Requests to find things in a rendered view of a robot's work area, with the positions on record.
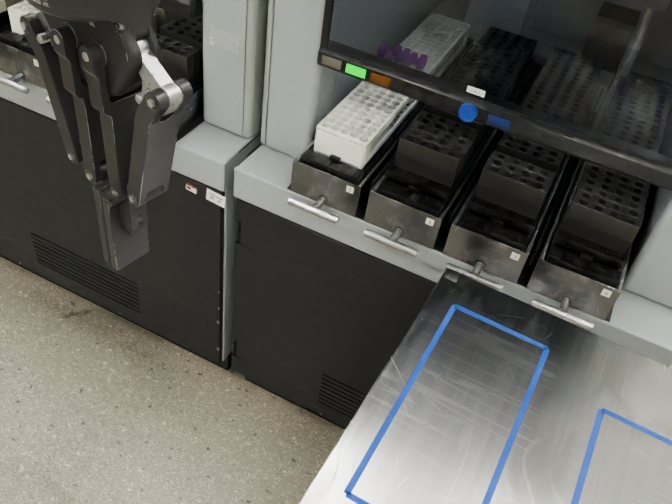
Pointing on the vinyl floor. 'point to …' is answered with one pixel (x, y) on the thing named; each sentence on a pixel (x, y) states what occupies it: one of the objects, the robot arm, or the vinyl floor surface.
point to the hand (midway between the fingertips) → (123, 220)
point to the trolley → (504, 413)
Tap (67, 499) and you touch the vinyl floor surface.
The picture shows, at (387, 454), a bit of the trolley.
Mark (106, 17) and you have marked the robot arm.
